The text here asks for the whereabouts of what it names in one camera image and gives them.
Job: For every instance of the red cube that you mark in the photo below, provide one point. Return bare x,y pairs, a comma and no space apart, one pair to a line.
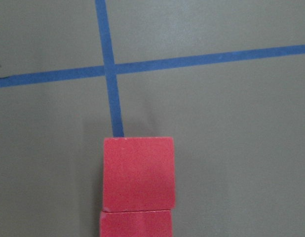
139,174
136,224

